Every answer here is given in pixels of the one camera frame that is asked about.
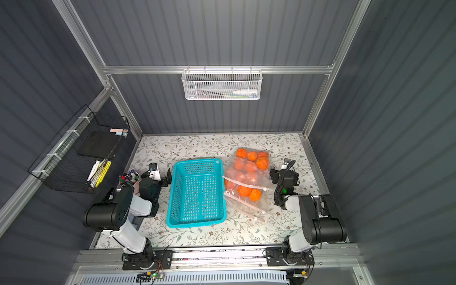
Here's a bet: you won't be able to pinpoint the black notebook in basket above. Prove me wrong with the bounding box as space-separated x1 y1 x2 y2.
77 132 125 160

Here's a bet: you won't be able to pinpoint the white wire mesh basket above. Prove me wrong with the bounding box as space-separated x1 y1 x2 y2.
181 70 263 100

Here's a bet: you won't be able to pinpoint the black wire wall basket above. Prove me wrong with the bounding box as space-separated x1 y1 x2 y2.
28 105 130 194

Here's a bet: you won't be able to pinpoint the clear zip-top bag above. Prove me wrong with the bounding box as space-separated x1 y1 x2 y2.
223 169 268 220
224 148 271 185

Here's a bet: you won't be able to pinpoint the orange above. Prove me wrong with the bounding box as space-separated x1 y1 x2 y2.
236 148 248 159
237 185 252 197
249 188 262 201

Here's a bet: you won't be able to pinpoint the yellow marker in basket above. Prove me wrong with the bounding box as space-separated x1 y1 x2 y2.
91 160 112 188

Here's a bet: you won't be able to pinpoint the orange bag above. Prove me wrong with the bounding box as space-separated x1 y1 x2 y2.
247 152 258 162
256 156 270 171

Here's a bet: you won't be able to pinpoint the white marker in basket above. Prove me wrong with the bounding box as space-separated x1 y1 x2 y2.
87 160 100 182

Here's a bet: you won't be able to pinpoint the pink sticky notes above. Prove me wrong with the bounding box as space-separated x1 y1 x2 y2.
110 128 128 137

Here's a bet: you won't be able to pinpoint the aluminium linear rail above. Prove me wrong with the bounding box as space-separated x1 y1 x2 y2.
71 243 365 274

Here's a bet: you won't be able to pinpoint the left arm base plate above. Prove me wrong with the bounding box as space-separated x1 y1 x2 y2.
122 249 173 271

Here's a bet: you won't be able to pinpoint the pink pen cup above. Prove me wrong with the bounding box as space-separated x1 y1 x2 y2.
118 169 140 188

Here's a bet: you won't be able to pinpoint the green led circuit board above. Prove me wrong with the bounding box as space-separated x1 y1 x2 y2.
135 272 165 285

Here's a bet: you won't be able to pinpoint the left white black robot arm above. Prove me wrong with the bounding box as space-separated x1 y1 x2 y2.
83 163 172 255

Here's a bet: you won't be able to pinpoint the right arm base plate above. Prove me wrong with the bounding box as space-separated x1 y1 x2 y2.
262 247 315 267

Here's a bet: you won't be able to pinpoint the teal plastic basket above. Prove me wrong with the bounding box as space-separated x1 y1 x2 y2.
166 158 227 229

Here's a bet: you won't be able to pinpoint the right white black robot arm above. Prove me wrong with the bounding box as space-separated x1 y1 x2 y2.
270 166 347 257

